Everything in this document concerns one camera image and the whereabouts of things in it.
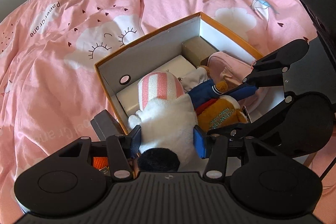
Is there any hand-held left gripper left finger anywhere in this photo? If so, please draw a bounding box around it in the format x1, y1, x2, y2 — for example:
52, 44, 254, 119
56, 126, 142, 181

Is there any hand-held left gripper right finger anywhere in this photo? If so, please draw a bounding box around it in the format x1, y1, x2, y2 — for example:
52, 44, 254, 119
193, 126, 286, 180

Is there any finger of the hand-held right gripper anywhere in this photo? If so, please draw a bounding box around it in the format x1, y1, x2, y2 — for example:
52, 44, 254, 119
223, 39, 310, 100
207, 94, 296, 141

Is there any pink pouch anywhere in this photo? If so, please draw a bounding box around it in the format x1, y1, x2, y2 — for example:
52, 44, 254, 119
207, 52, 265, 112

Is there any brown bear plush toy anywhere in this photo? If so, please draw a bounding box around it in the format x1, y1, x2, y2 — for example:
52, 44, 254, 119
181, 66, 250, 133

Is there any white plush toy striped hat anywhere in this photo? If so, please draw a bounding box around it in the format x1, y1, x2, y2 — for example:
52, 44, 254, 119
128, 71, 200, 173

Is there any brown cardboard box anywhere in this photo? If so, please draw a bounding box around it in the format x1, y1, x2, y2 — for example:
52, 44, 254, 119
182, 37, 220, 68

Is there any white cardboard box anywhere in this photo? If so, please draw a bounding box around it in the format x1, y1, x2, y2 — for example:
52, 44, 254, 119
117, 55, 200, 115

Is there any orange cardboard box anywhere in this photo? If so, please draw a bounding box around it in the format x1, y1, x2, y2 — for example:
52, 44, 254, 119
94, 12, 264, 135

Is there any dark grey box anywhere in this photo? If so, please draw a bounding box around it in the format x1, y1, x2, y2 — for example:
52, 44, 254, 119
91, 109, 129, 146

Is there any orange knitted item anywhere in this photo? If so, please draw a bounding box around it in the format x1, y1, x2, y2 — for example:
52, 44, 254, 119
92, 157, 109, 170

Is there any pink printed blanket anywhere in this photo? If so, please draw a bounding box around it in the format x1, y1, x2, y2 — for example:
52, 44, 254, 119
0, 0, 336, 214

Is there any black cable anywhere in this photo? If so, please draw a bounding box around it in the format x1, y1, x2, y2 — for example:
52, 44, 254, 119
318, 157, 336, 179

